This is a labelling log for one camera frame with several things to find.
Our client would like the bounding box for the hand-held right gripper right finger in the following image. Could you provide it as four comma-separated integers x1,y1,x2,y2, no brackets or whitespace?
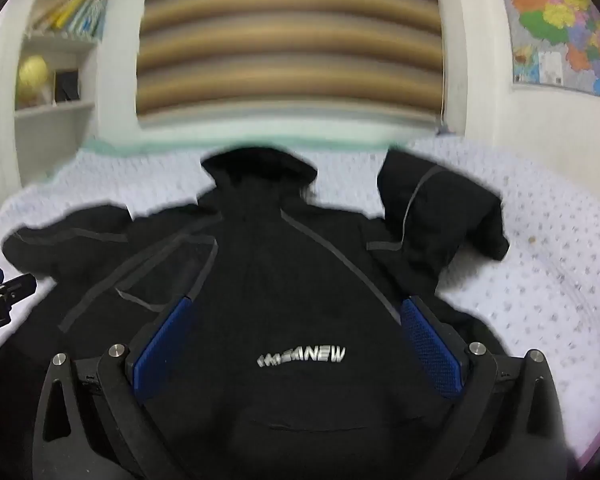
400,296,578,480

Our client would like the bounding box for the white bookshelf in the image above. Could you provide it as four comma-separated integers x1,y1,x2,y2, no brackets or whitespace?
11,0,126,128

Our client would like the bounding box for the row of colourful books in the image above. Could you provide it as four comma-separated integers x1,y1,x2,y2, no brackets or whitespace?
29,0,107,40

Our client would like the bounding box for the colourful wall map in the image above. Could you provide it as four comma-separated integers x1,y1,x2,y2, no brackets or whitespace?
496,0,600,104

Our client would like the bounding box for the striped brown window blind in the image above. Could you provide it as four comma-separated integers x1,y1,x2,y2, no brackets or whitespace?
135,0,447,135

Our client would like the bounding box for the white floral quilt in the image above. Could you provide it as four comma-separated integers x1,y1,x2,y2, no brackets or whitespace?
0,137,600,461

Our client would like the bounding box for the yellow globe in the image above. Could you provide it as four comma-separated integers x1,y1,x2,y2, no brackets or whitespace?
17,55,49,107

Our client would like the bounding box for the black picture frame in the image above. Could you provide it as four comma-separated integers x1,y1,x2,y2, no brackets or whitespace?
53,68,82,104

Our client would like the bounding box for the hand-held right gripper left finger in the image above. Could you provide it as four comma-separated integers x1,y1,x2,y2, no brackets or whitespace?
32,296,195,480

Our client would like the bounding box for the pink bed sheet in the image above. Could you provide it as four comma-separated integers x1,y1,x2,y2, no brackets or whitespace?
572,422,600,468

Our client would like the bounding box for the black hooded jacket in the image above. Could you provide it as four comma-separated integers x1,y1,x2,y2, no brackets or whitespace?
0,147,511,480

